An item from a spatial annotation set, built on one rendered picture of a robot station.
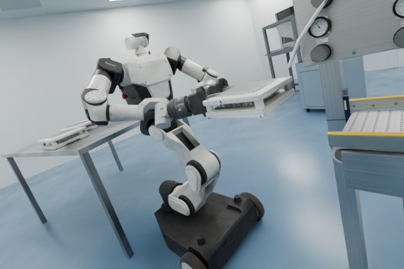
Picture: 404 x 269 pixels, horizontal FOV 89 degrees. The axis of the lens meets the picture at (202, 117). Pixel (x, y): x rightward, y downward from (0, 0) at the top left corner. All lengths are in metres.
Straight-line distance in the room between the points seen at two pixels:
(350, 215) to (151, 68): 1.12
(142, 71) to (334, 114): 0.87
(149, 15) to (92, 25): 1.35
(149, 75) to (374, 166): 0.97
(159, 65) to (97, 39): 4.21
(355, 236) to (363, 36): 0.86
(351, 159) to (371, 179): 0.06
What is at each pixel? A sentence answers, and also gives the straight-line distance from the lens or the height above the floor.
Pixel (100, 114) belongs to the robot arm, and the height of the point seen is 1.01.
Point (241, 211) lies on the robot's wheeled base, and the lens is 1.39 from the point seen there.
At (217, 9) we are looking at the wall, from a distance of 6.83.
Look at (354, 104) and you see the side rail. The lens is 0.84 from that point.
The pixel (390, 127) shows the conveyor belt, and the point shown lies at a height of 0.80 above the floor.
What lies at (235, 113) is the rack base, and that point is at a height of 0.90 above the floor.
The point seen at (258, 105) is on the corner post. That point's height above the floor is 0.92.
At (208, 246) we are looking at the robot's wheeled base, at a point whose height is 0.20.
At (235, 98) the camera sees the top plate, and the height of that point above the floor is 0.95.
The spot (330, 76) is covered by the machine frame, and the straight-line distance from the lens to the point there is 0.84.
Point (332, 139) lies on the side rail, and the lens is 0.59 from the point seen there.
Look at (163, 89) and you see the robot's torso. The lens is 1.19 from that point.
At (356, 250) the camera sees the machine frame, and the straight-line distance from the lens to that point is 1.22.
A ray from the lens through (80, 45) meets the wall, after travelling 5.30.
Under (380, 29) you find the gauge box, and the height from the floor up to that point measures 1.05.
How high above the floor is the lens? 1.07
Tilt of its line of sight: 13 degrees down
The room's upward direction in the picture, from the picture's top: 16 degrees counter-clockwise
